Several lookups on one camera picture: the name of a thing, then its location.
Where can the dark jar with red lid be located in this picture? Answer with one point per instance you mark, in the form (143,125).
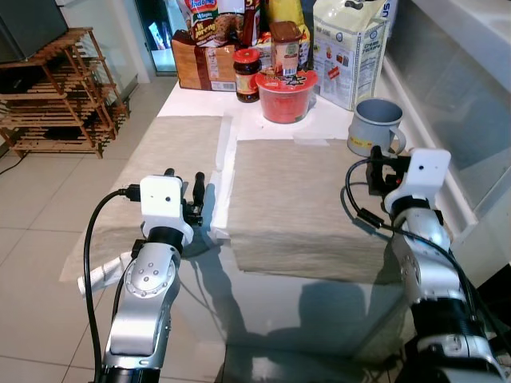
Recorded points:
(247,76)

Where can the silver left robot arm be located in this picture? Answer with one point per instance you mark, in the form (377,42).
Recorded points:
(148,295)

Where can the white roll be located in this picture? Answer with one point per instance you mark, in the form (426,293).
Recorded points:
(104,275)

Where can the wooden shelf rack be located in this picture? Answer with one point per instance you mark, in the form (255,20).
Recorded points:
(72,104)

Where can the yellow packet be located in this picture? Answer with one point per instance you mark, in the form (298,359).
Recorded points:
(291,9)

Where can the printed snack bag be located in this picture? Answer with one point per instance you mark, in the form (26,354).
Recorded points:
(214,22)

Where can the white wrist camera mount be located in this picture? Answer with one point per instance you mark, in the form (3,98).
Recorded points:
(164,199)
(427,171)

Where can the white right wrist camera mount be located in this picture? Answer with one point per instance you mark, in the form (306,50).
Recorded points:
(427,171)

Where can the black television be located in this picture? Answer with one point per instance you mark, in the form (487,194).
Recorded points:
(28,28)

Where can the red noodle cup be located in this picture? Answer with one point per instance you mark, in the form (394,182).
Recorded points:
(285,100)

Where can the beige placemat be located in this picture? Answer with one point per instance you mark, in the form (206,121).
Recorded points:
(160,144)
(295,207)

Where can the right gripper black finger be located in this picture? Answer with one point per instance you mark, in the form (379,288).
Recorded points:
(374,152)

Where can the grey mug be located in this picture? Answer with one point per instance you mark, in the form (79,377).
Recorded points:
(371,128)

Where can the brown coffee jar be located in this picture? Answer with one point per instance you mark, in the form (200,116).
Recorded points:
(286,48)

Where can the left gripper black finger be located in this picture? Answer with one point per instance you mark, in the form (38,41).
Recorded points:
(200,187)
(169,173)

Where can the white counter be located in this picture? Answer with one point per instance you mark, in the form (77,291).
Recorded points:
(479,32)

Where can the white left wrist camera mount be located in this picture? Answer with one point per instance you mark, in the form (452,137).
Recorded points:
(164,199)

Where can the glass door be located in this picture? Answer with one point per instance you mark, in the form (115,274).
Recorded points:
(160,48)

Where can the brown cardboard box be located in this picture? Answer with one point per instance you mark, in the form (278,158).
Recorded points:
(200,68)

